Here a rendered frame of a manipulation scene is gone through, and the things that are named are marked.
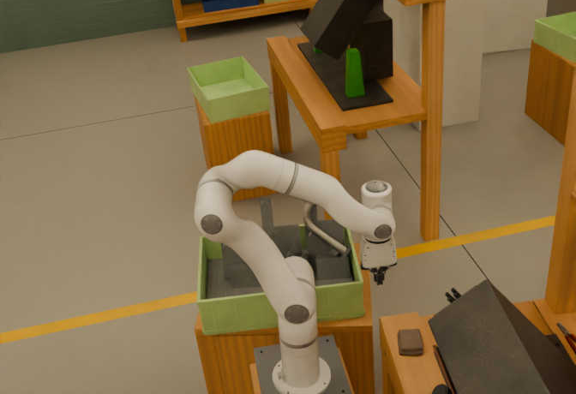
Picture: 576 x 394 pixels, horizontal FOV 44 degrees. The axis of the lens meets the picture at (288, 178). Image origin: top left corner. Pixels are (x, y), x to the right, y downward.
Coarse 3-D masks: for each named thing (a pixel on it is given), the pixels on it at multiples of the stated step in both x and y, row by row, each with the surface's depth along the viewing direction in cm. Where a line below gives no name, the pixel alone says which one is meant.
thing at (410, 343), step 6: (402, 330) 242; (408, 330) 242; (414, 330) 242; (402, 336) 240; (408, 336) 240; (414, 336) 239; (420, 336) 239; (402, 342) 238; (408, 342) 237; (414, 342) 237; (420, 342) 237; (402, 348) 235; (408, 348) 235; (414, 348) 235; (420, 348) 235; (402, 354) 236; (408, 354) 235; (414, 354) 235; (420, 354) 235
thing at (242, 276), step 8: (224, 256) 284; (232, 256) 284; (224, 264) 285; (232, 264) 284; (240, 264) 284; (224, 272) 286; (232, 272) 280; (240, 272) 280; (248, 272) 280; (232, 280) 281; (240, 280) 281; (248, 280) 281; (256, 280) 280; (232, 288) 282
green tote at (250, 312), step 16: (304, 224) 295; (208, 240) 295; (304, 240) 299; (208, 256) 299; (352, 256) 278; (352, 272) 286; (320, 288) 260; (336, 288) 261; (352, 288) 262; (208, 304) 260; (224, 304) 261; (240, 304) 262; (256, 304) 262; (320, 304) 265; (336, 304) 265; (352, 304) 266; (208, 320) 265; (224, 320) 265; (240, 320) 266; (256, 320) 267; (272, 320) 267; (320, 320) 269
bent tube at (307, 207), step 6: (306, 204) 277; (312, 204) 277; (306, 210) 277; (306, 216) 278; (306, 222) 278; (312, 222) 280; (312, 228) 278; (318, 228) 279; (318, 234) 279; (324, 234) 279; (324, 240) 279; (330, 240) 279; (336, 246) 279; (342, 246) 280; (342, 252) 280
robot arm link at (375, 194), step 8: (368, 184) 195; (376, 184) 194; (384, 184) 194; (368, 192) 192; (376, 192) 191; (384, 192) 191; (368, 200) 192; (376, 200) 191; (384, 200) 192; (392, 208) 195
